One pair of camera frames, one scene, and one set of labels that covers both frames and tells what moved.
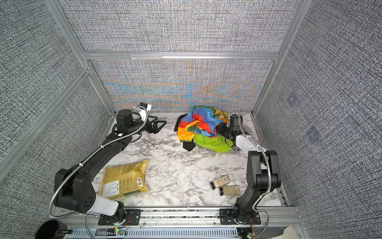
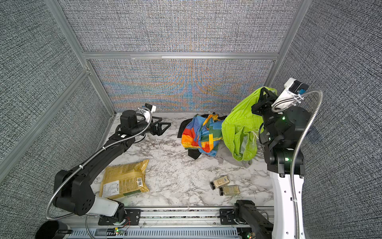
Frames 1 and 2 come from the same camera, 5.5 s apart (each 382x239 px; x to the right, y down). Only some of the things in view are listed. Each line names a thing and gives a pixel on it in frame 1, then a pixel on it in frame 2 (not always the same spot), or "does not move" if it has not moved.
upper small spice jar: x=219 y=182 does not move
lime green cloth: x=219 y=144 -> x=240 y=127
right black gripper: x=222 y=126 -> x=264 y=104
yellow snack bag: x=124 y=179 does not move
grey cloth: x=247 y=128 -> x=225 y=155
